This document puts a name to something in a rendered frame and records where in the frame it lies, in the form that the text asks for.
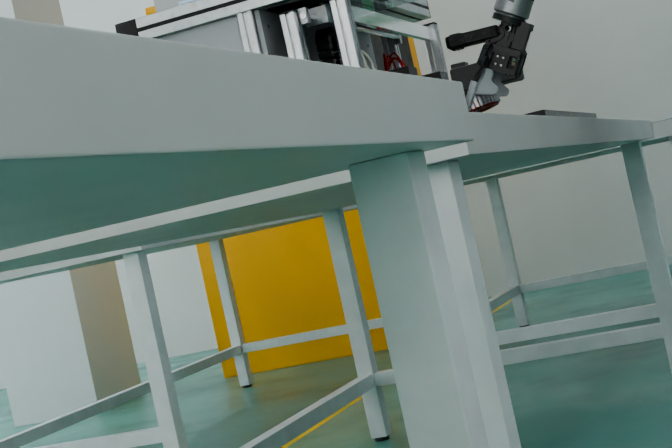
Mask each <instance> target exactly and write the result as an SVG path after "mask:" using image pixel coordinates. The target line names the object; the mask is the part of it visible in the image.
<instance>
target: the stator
mask: <svg viewBox="0 0 672 448"><path fill-rule="evenodd" d="M500 101H501V100H500V97H499V95H498V93H497V94H495V95H475V97H474V100H473V102H472V104H471V107H470V109H469V108H468V111H469V112H480V113H483V112H484V111H486V110H489V109H491V108H492V107H495V106H496V105H498V104H499V102H500Z"/></svg>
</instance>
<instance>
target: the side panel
mask: <svg viewBox="0 0 672 448"><path fill-rule="evenodd" d="M157 39H161V40H169V41H176V42H183V43H190V44H197V45H204V46H211V47H218V48H225V49H232V50H239V51H247V52H254V53H261V54H263V52H262V47H261V42H260V38H259V33H258V29H257V24H256V19H255V15H254V11H253V10H249V11H246V12H245V13H239V14H237V16H233V17H230V18H226V19H223V20H219V21H216V22H212V23H209V24H205V25H202V26H198V27H195V28H191V29H188V30H184V31H181V32H177V33H174V34H171V35H167V36H164V37H160V38H157Z"/></svg>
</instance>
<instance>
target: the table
mask: <svg viewBox="0 0 672 448"><path fill-rule="evenodd" d="M319 217H323V215H322V212H320V213H314V214H309V215H304V216H298V217H293V218H288V219H282V220H277V221H272V222H266V223H261V224H256V225H250V226H245V227H240V228H234V229H229V230H224V231H218V232H213V233H207V234H202V235H197V236H191V237H186V238H181V239H175V240H170V241H165V242H159V243H154V244H149V245H143V246H138V247H133V248H127V249H122V250H117V251H111V252H106V253H100V254H95V255H90V256H84V257H79V258H74V259H68V260H63V261H58V262H52V263H47V264H42V265H36V266H31V267H26V268H20V269H15V270H10V271H4V272H0V284H3V283H8V282H13V281H18V280H23V279H28V278H33V277H38V276H43V275H48V274H53V273H58V272H62V271H67V270H72V269H77V268H82V267H87V266H92V265H97V264H102V263H107V262H112V261H117V260H122V259H123V262H124V266H125V271H126V276H127V280H128V285H129V290H130V294H131V299H132V304H133V308H134V313H135V318H136V322H137V327H138V332H139V336H140V341H141V346H142V350H143V355H144V360H145V364H146V369H147V374H148V378H149V380H148V381H146V382H143V383H141V384H138V385H136V386H133V387H131V388H128V389H126V390H123V391H121V392H118V393H116V394H113V395H111V396H108V397H106V398H103V399H101V400H98V401H96V402H93V403H91V404H88V405H86V406H83V407H81V408H78V409H76V410H74V411H71V412H69V413H66V414H64V415H61V416H59V417H56V418H54V419H51V420H49V421H46V422H44V423H41V424H39V425H36V426H34V427H31V428H29V429H26V430H24V431H21V432H19V433H16V434H14V435H11V436H9V437H6V438H4V439H1V440H0V448H19V447H21V446H24V445H26V444H29V443H31V442H33V441H36V440H38V439H40V438H43V437H45V436H47V435H50V434H52V433H55V432H57V431H59V430H62V429H64V428H66V427H69V426H71V425H74V424H76V423H78V422H81V421H83V420H85V419H88V418H90V417H93V416H95V415H97V414H100V413H102V412H104V411H107V410H109V409H111V408H114V407H116V406H119V405H121V404H123V403H126V402H128V401H130V400H133V399H135V398H138V397H140V396H142V395H145V394H147V393H149V392H152V397H153V402H154V406H155V411H156V416H157V420H158V425H159V427H154V428H148V429H142V430H136V431H130V432H124V433H118V434H112V435H106V436H100V437H94V438H88V439H82V440H76V441H70V442H64V443H58V444H52V445H46V446H40V447H34V448H131V447H137V446H143V445H150V444H156V443H162V444H163V448H188V446H187V441H186V436H185V432H184V427H183V422H182V418H181V413H180V408H179V404H178V399H177V394H176V390H175V385H174V382H175V381H178V380H180V379H183V378H185V377H187V376H190V375H192V374H194V373H197V372H199V371H202V370H204V369H206V368H209V367H211V366H213V365H216V364H218V363H220V362H223V361H225V360H228V359H230V358H232V357H234V360H235V365H236V370H237V374H238V379H239V383H240V386H243V388H248V387H251V386H252V383H254V382H253V377H252V372H251V368H250V363H249V358H248V354H247V352H252V351H258V350H263V349H268V348H274V347H279V346H284V345H290V344H295V343H301V342H306V341H311V340H317V339H322V338H328V337H333V336H338V335H344V334H348V329H347V325H346V324H345V325H340V326H334V327H329V328H324V329H318V330H313V331H308V332H303V333H297V334H292V335H287V336H281V337H276V338H271V339H265V340H260V341H255V342H249V343H245V340H244V335H243V331H242V326H241V321H240V317H239V312H238V308H237V303H236V298H235V294H234V289H233V284H232V280H231V275H230V271H229V266H228V261H227V257H226V252H225V248H224V243H223V239H224V238H229V237H233V236H238V235H242V234H247V233H252V232H256V231H261V230H265V229H270V228H274V227H279V226H283V225H288V224H292V223H297V222H301V221H306V220H310V219H315V218H319ZM206 242H209V245H210V249H211V254H212V258H213V263H214V268H215V272H216V277H217V282H218V286H219V291H220V295H221V300H222V305H223V309H224V314H225V319H226V323H227V328H228V332H229V337H230V342H231V346H232V347H230V348H228V349H225V350H223V351H220V352H218V353H215V354H213V355H210V356H208V357H205V358H203V359H200V360H198V361H195V362H193V363H190V364H188V365H185V366H183V367H180V368H178V369H175V370H173V371H171V367H170V362H169V357H168V353H167V348H166V343H165V339H164V334H163V329H162V325H161V320H160V315H159V311H158V306H157V301H156V297H155V292H154V287H153V283H152V278H151V273H150V269H149V264H148V259H147V254H152V253H156V252H161V251H166V250H171V249H176V248H181V247H186V246H191V245H196V244H201V243H206Z"/></svg>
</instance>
